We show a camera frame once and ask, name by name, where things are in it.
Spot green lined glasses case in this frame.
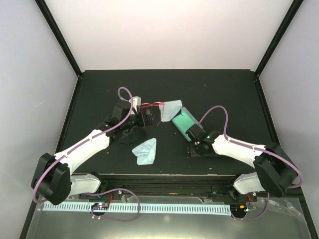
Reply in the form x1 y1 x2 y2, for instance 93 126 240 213
172 107 198 142

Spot black frame post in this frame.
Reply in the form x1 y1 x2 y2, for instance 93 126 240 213
255 0 304 77
35 0 82 77

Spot black round sunglasses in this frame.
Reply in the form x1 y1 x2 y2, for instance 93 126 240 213
119 127 146 145

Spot left circuit board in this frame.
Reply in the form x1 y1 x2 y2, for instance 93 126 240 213
91 202 109 211

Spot black glasses case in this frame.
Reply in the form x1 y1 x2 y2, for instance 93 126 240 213
187 142 216 158

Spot white slotted cable duct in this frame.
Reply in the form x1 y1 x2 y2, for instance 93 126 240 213
42 202 231 216

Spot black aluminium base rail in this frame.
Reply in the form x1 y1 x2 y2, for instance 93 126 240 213
78 173 260 201

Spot circuit board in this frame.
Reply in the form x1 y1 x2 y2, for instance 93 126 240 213
91 202 109 211
230 205 249 213

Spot light blue cloth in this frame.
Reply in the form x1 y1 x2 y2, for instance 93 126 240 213
132 138 157 165
159 100 183 122

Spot right black frame post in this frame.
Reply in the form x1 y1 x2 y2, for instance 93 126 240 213
255 0 304 77

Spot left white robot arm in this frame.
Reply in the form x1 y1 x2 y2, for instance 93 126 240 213
31 99 164 205

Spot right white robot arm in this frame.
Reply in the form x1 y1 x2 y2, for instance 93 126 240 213
186 124 298 201

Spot left black frame post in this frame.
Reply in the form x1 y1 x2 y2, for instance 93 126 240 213
35 0 82 77

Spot right circuit board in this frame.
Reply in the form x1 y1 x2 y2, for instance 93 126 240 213
230 205 249 213

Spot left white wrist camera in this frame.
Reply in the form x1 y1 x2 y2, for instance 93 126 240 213
129 96 141 115

